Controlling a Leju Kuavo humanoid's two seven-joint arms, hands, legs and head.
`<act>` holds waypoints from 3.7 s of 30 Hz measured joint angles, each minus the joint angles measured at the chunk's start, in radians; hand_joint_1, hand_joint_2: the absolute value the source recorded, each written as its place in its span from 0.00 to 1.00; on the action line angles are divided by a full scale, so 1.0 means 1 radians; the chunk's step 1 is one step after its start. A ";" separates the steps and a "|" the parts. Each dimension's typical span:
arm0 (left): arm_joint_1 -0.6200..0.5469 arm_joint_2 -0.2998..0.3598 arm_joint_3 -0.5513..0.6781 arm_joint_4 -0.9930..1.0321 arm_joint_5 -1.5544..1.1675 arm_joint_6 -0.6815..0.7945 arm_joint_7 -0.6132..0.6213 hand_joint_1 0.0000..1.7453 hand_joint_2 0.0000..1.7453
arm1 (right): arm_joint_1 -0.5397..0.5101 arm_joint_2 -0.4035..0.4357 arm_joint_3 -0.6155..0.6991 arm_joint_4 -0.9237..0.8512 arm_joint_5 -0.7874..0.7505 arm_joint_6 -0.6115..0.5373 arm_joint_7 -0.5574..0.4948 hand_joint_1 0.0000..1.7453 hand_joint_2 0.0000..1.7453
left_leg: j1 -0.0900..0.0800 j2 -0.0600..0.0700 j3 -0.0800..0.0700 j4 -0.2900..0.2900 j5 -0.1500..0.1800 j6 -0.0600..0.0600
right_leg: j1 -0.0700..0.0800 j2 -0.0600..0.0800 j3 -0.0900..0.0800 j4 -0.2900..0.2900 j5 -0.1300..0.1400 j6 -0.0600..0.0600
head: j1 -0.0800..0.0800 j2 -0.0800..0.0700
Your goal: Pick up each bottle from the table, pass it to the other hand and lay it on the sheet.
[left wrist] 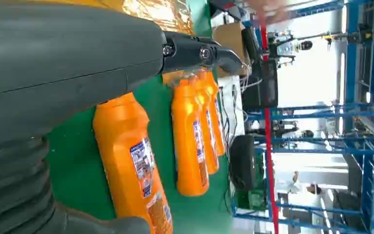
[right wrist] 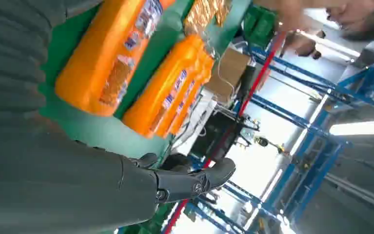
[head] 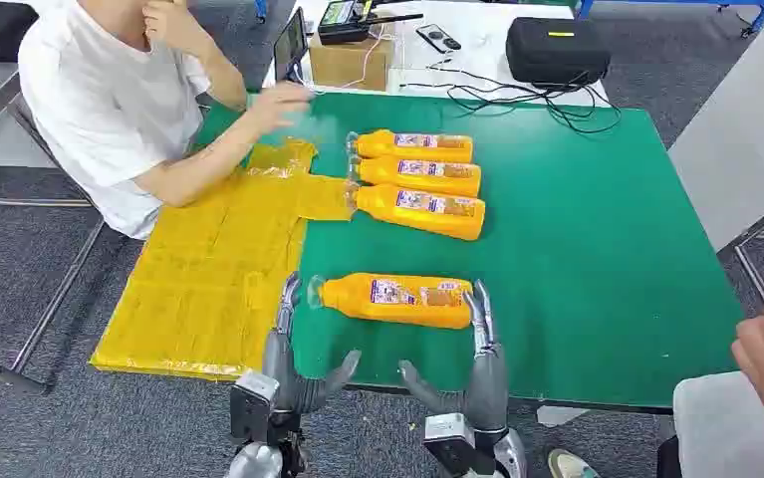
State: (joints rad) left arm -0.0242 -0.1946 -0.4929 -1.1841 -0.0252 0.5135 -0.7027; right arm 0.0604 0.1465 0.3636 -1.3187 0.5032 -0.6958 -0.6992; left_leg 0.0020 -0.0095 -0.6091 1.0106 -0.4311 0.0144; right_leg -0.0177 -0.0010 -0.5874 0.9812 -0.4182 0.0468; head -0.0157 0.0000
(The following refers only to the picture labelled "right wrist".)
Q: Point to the black carrying case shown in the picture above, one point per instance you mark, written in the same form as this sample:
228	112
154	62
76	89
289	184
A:
216	135

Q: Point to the blue metal rack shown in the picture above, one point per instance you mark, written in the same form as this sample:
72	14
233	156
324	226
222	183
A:
319	142

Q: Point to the green crate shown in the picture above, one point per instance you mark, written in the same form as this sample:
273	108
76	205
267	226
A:
259	25

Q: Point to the green table mat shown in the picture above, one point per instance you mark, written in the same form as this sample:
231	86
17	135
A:
161	42

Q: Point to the red pole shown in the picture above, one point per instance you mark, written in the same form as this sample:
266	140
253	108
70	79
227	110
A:
254	84

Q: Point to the cardboard box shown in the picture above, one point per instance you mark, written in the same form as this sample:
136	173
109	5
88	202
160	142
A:
228	71

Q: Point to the person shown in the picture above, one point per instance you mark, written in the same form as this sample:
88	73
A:
361	19

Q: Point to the yellow sheet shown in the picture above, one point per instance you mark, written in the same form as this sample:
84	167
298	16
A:
203	14

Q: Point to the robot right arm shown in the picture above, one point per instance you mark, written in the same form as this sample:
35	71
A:
9	58

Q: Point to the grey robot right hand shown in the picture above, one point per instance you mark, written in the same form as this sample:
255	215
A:
60	187

